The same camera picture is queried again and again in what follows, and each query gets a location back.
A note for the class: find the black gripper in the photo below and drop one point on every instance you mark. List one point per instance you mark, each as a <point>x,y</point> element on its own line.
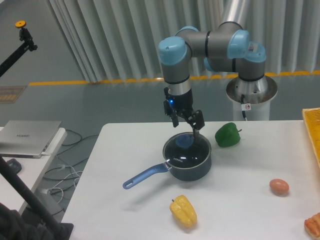
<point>182,105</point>

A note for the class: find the glass pot lid blue knob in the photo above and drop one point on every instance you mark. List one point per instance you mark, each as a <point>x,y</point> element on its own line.
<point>184,152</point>

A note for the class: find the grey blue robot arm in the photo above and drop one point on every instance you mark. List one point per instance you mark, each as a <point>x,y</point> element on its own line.
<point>228,49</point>

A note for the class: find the green bell pepper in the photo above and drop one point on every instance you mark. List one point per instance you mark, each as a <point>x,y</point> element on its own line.
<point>228,135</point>

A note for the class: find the yellow bell pepper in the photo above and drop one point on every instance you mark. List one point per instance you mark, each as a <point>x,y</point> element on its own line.
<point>183,211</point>

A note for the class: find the brown egg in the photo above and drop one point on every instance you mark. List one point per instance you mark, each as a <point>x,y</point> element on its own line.
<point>279,186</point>

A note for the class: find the yellow woven basket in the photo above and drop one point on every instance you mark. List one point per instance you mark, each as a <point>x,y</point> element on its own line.
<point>311,119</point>

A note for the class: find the silver Huawei laptop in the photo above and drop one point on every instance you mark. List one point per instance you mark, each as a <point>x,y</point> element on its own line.
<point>27,138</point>

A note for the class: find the white side table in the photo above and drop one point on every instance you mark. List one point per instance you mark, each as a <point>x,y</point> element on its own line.
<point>32,172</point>

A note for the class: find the orange bread pastry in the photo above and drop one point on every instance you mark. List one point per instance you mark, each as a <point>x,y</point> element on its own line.
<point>312,226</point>

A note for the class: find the black mouse device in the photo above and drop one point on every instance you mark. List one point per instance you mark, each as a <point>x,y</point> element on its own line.
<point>14,165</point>

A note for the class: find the dark clothing bundle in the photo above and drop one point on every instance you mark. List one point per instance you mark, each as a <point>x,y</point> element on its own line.
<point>13,227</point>

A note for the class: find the dark saucepan blue handle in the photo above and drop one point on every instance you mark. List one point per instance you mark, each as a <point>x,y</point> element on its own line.
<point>187,175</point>

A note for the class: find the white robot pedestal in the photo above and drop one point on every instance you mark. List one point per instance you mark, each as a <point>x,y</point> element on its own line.
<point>251,100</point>

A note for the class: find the black camera stand pole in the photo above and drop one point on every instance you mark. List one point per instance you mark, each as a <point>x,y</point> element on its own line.
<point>61,231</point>

